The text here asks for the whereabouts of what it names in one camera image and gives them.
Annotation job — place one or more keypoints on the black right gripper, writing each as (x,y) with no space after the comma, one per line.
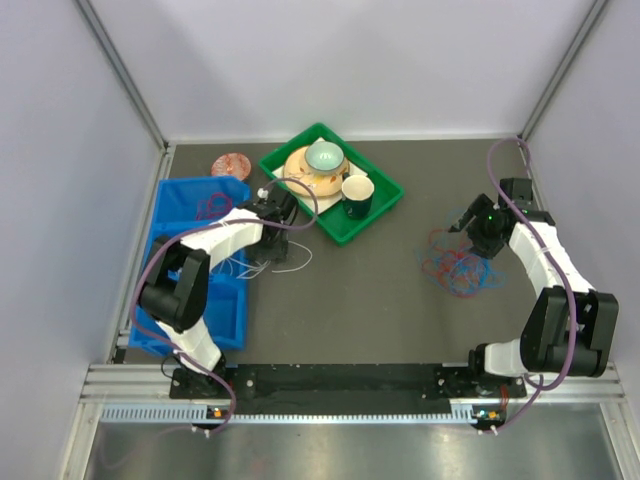
(482,206)

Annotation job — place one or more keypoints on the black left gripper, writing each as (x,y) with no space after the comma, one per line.
(278,252)

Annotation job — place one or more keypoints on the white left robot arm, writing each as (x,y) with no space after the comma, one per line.
(174,292)

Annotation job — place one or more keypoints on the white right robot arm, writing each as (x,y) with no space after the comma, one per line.
(571,327)

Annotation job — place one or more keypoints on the beige patterned bowl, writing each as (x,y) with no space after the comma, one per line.
(322,185)

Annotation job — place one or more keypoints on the red patterned small plate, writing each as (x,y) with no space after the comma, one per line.
(233,164)

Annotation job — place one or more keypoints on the light teal bowl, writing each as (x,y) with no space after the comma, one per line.
(324,157)

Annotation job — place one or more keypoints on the dark green mug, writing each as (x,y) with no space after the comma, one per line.
(357,195)

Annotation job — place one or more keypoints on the green plastic tray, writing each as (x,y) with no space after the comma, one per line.
(333,219)

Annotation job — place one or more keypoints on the blue plastic bin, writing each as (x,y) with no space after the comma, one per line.
(184,204)

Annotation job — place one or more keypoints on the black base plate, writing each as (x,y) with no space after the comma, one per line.
(355,388)

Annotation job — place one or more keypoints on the grey slotted cable duct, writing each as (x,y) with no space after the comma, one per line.
(201,414)

